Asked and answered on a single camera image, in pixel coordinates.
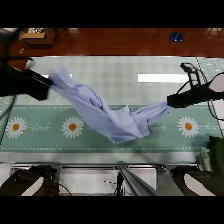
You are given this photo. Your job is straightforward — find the black cable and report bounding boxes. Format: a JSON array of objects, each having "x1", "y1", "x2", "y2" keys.
[{"x1": 206, "y1": 98, "x2": 224, "y2": 139}]

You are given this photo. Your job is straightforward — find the light blue shirt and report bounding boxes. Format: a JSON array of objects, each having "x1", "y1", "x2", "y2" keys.
[{"x1": 48, "y1": 67, "x2": 175, "y2": 145}]

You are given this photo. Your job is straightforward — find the brown cardboard box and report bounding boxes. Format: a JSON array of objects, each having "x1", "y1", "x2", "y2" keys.
[{"x1": 18, "y1": 28, "x2": 56, "y2": 46}]

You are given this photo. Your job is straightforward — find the silver frame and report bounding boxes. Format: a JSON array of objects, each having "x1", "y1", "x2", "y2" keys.
[{"x1": 0, "y1": 161, "x2": 224, "y2": 197}]

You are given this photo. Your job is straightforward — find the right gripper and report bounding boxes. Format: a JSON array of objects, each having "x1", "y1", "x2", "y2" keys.
[{"x1": 166, "y1": 87, "x2": 206, "y2": 109}]

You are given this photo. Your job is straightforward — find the blue round disc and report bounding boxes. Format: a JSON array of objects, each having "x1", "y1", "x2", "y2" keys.
[{"x1": 169, "y1": 31, "x2": 185, "y2": 43}]

